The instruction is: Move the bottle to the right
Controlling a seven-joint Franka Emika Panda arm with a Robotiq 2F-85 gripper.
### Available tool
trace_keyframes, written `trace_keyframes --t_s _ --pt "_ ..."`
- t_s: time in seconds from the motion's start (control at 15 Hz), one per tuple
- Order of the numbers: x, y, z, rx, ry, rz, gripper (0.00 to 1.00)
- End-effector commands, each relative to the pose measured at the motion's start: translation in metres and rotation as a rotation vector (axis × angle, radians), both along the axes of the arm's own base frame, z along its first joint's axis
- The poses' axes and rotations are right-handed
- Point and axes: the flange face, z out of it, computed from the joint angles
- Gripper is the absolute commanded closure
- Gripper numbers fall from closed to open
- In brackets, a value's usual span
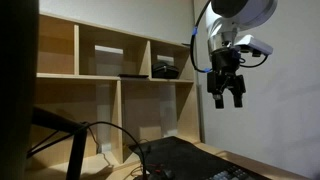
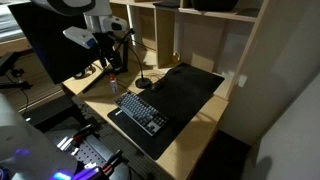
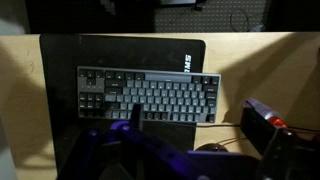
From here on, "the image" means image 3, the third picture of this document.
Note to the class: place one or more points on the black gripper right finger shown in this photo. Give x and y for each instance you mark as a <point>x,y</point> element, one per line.
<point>286,156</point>

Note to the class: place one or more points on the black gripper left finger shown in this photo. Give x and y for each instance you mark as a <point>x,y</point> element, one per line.
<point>146,146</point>

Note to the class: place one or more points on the grey and black keyboard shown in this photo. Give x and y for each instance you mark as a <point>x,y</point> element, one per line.
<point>160,93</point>

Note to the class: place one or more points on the black mouse with red accents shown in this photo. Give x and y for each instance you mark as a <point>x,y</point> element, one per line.
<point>211,148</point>

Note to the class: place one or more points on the large black desk mat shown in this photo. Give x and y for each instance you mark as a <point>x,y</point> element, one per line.
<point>133,53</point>

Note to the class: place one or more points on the black perforated breadboard plate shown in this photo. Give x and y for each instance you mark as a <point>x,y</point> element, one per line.
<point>213,16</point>

